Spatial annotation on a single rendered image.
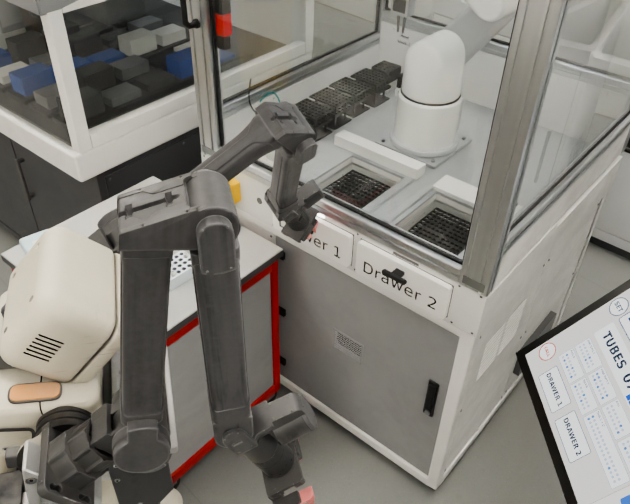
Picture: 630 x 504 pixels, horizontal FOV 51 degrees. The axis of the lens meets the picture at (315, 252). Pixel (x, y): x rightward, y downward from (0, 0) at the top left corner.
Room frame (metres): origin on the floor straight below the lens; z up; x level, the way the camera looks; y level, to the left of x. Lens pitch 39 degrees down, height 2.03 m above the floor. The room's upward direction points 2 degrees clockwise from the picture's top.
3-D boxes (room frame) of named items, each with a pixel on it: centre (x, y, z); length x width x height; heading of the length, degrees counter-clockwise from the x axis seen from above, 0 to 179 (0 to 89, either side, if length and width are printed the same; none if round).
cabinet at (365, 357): (1.85, -0.33, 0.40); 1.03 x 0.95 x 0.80; 51
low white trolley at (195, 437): (1.53, 0.52, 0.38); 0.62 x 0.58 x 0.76; 51
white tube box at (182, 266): (1.42, 0.40, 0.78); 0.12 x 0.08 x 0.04; 139
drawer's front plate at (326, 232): (1.51, 0.01, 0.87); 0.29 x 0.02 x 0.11; 51
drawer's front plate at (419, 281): (1.31, -0.23, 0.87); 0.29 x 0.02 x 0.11; 51
